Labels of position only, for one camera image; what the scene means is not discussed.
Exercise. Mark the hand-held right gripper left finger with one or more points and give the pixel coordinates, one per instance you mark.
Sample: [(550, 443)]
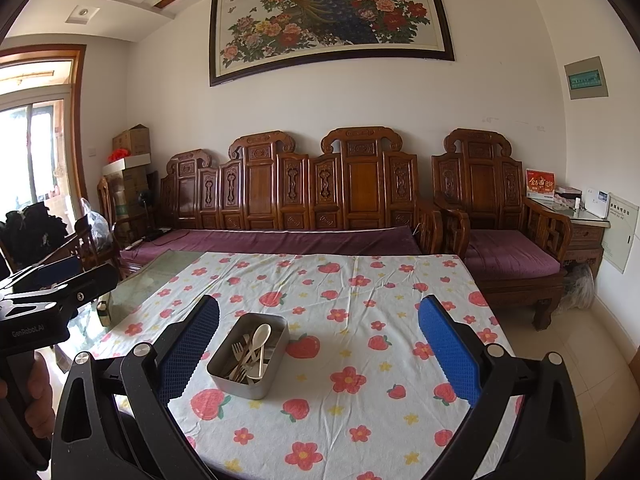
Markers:
[(192, 355)]

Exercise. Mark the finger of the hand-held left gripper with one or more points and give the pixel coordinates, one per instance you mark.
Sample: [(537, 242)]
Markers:
[(90, 282), (57, 267)]

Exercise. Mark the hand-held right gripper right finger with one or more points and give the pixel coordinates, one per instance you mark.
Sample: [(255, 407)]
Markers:
[(450, 355)]

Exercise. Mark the metal fork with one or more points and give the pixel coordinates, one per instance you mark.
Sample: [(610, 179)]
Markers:
[(238, 351)]

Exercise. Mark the rectangular metal tray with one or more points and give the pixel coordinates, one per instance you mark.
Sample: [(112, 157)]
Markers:
[(250, 391)]

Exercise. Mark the person's left hand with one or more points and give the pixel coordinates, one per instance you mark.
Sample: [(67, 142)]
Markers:
[(42, 400)]

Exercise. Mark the wooden chair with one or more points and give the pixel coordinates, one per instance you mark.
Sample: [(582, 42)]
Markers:
[(75, 250), (107, 205)]

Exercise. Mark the small black beige device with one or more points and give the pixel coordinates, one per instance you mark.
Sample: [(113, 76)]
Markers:
[(104, 314)]

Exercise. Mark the black clothes pile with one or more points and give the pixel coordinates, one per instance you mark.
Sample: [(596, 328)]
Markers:
[(30, 230)]

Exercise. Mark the clear plastic bag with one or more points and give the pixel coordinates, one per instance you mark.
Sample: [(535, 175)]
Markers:
[(97, 225)]

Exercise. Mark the small black fan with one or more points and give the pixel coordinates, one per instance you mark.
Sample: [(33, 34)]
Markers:
[(147, 200)]

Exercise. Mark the large cardboard box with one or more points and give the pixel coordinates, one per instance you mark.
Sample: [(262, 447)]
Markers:
[(132, 190)]

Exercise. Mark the floral white tablecloth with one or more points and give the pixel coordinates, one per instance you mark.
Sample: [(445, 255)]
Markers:
[(350, 410)]

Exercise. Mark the square purple seat cushion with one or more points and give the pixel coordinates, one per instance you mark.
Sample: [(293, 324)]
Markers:
[(510, 252)]

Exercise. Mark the white flat box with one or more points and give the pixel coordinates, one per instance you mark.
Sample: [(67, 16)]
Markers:
[(137, 165)]

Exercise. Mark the red artificial flowers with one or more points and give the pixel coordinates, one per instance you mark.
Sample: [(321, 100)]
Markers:
[(121, 155)]

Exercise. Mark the grey plastic bag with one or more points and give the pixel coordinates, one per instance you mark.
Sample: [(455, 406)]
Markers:
[(577, 287)]

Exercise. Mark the brown cardboard box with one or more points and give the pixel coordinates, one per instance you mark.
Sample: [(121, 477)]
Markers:
[(132, 141)]

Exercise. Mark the wood framed glass door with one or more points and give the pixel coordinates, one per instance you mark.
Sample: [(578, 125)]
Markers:
[(75, 120)]

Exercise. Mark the long purple seat cushion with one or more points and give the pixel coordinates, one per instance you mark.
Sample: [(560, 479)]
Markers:
[(300, 240)]

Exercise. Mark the wooden side table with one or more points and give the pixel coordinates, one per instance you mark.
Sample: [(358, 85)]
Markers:
[(585, 240)]

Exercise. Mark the carved wooden armchair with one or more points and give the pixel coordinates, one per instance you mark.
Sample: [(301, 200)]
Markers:
[(482, 180)]

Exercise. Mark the carved wooden sofa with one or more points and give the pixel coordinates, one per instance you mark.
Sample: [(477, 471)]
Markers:
[(260, 180)]

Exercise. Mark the red gift box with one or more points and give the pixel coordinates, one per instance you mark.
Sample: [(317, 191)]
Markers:
[(540, 184)]

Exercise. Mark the pale tissue box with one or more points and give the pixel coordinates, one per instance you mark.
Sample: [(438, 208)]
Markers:
[(567, 195)]

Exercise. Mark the white router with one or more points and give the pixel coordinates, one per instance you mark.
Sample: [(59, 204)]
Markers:
[(597, 203)]

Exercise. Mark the square ceiling light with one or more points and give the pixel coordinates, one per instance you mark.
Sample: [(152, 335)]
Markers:
[(83, 14)]

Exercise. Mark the framed peacock painting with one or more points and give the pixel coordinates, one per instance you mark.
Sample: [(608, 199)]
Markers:
[(325, 15)]

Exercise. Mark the white wall panel door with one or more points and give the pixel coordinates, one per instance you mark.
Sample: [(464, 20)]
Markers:
[(620, 235)]

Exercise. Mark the grey wall panel box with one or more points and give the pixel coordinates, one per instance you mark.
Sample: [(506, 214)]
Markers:
[(586, 78)]

